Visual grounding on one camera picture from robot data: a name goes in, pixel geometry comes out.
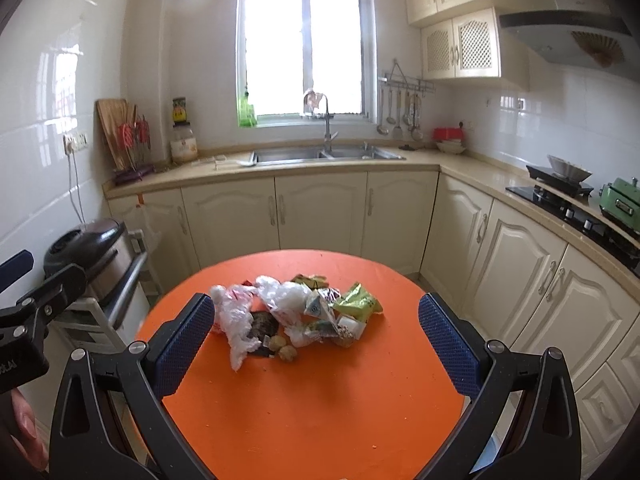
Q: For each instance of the hanging utensil rail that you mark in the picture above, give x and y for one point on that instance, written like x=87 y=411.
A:
x=400 y=102

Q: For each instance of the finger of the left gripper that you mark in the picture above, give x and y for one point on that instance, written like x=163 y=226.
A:
x=56 y=293
x=15 y=268

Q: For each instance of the steel wok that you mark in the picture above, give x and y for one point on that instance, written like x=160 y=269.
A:
x=567 y=170

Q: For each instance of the window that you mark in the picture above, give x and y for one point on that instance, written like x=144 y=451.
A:
x=285 y=47

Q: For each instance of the range hood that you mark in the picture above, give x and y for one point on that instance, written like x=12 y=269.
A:
x=581 y=33

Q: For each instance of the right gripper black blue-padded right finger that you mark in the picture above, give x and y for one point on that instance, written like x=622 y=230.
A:
x=543 y=440

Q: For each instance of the wooden cutting board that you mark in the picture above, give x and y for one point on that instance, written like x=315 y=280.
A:
x=117 y=118

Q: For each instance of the green snack bag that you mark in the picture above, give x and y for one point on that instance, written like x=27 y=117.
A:
x=358 y=303

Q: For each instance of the yellow black bottle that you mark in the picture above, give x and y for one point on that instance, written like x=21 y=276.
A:
x=178 y=113

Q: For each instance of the green electric cooker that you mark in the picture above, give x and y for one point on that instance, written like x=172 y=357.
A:
x=620 y=201

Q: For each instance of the green dish soap bottle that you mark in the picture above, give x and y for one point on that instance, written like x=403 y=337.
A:
x=246 y=112

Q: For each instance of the cream upper cabinets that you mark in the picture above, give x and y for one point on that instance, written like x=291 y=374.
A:
x=462 y=40

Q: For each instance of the glass jar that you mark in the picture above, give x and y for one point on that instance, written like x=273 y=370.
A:
x=183 y=145

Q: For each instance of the cream cabinets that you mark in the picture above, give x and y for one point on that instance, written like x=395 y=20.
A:
x=462 y=40
x=517 y=273

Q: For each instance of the brown food scrap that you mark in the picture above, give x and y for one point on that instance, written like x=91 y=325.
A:
x=282 y=348

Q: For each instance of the red lidded bowl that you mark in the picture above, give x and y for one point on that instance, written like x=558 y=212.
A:
x=450 y=140

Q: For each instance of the wall power socket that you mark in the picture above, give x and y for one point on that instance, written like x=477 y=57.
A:
x=74 y=142

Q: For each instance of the black gas stove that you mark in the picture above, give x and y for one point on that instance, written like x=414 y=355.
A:
x=568 y=201

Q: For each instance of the person's left hand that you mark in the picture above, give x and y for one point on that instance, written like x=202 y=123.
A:
x=18 y=423

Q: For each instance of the cream lower cabinets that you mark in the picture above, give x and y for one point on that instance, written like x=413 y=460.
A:
x=517 y=273

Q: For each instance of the white blister pack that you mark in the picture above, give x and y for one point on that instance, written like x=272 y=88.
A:
x=349 y=330

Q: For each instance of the stainless steel sink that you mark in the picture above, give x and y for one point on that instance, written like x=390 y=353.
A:
x=303 y=154

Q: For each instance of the olive crumpled wrapper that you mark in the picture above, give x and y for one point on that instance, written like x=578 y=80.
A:
x=311 y=281

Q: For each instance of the red utensil rack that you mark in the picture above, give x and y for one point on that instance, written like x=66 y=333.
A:
x=135 y=140

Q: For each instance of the white red plastic bag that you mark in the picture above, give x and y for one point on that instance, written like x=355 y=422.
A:
x=234 y=319

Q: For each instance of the chrome faucet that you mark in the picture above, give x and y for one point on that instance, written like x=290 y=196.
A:
x=316 y=106

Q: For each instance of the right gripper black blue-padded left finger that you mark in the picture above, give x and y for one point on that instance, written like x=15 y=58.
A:
x=87 y=440

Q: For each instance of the dark brown wrapper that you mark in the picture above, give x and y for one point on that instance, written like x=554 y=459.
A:
x=264 y=325

